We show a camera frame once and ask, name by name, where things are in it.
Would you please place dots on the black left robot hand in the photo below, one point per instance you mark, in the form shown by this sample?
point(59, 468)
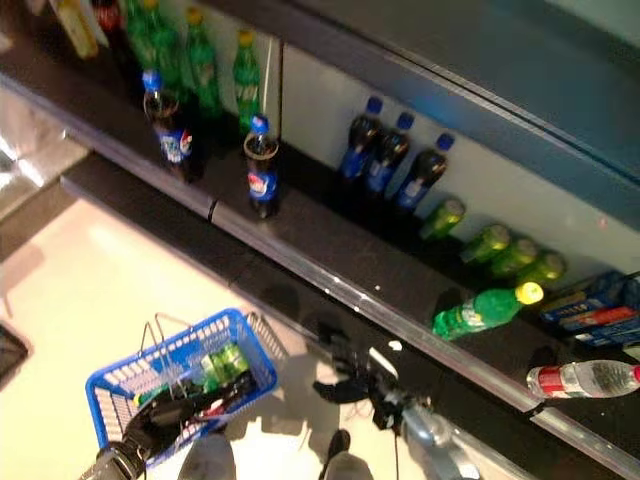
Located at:
point(155, 425)

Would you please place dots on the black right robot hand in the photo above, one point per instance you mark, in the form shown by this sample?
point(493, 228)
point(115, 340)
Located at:
point(350, 385)

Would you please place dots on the blue plastic shopping basket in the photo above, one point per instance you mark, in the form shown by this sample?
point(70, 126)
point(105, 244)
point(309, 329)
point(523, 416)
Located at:
point(95, 395)

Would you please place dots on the cola bottle red label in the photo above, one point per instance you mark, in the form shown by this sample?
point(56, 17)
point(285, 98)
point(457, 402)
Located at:
point(235, 387)
point(112, 20)

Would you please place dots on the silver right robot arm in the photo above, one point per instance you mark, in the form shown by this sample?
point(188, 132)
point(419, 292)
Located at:
point(435, 440)

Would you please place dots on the yellow drink bottle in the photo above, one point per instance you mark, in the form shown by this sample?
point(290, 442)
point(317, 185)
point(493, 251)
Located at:
point(77, 30)

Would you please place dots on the small white paper scrap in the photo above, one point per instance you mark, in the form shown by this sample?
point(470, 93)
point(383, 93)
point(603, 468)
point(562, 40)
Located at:
point(395, 345)

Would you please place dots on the grey robot left leg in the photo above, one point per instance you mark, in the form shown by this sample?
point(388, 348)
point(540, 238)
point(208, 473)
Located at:
point(207, 457)

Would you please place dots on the black cabinet with chrome rails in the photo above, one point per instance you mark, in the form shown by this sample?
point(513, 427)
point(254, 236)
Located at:
point(12, 355)

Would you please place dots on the clear water bottle pink cap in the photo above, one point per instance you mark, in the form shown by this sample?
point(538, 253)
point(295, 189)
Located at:
point(585, 377)

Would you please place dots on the red biscuit box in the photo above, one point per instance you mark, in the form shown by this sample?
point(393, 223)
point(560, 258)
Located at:
point(600, 316)

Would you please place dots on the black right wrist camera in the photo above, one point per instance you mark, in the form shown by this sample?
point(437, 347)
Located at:
point(385, 412)

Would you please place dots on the black display shelf chrome rail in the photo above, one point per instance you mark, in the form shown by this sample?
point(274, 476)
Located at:
point(350, 250)

